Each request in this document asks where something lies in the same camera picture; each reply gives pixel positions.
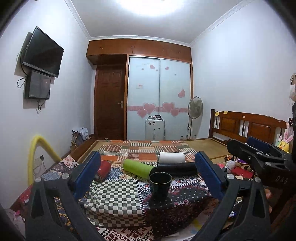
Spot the green checked cloth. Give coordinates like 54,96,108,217
78,178,145,228

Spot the yellow plush toy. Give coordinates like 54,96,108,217
277,129,294,154

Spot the standing fan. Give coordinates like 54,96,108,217
186,96,204,140

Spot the dark green cup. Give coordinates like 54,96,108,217
149,172,172,202

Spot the black television cable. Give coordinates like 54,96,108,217
17,52,27,89

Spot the wall-mounted television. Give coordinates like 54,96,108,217
22,26,65,78

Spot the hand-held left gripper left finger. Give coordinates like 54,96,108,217
25,151,102,241

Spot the black bottle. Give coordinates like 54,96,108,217
157,163,198,177

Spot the wooden door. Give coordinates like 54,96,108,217
94,64,127,141

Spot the wooden bed headboard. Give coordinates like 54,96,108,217
208,109,287,145

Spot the ceiling light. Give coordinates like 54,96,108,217
114,0,186,17

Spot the red bottle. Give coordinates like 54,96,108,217
93,160,112,181

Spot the wooden wardrobe with sliding doors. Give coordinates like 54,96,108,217
86,39,193,141

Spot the pile of clothes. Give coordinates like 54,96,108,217
71,126,90,147

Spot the yellow foam tube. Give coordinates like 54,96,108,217
27,135,62,186

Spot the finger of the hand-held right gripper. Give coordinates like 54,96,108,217
246,136,292,163
227,139,288,173

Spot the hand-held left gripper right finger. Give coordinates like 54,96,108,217
194,151,271,241

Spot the green bottle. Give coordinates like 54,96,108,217
122,159,158,179

